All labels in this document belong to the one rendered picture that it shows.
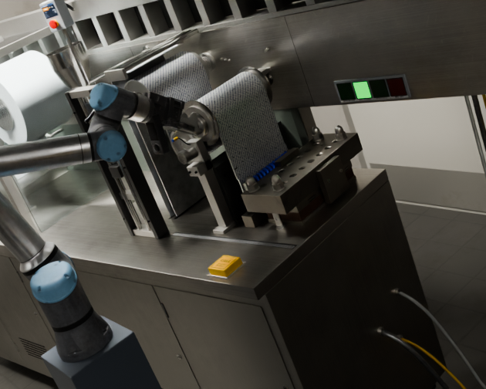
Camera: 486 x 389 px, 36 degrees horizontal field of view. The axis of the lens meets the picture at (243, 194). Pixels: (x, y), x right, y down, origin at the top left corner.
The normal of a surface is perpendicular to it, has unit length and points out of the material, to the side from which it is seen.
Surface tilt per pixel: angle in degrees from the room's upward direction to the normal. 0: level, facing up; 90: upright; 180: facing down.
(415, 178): 90
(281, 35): 90
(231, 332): 90
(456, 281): 0
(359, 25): 90
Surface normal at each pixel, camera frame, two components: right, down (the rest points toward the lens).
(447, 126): -0.73, 0.49
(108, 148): 0.33, 0.25
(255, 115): 0.69, 0.03
